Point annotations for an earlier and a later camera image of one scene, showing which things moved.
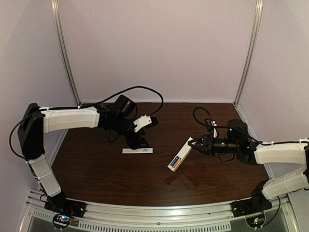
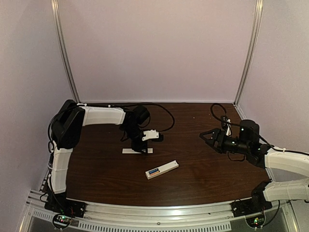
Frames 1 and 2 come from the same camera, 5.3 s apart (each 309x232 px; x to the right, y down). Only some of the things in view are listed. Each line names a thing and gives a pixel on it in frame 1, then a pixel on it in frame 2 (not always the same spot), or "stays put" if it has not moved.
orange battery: x=176 y=163 -> x=153 y=173
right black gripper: x=207 y=148 -> x=217 y=133
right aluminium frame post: x=252 y=49 stays put
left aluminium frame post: x=56 y=21 stays put
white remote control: x=181 y=155 -> x=161 y=169
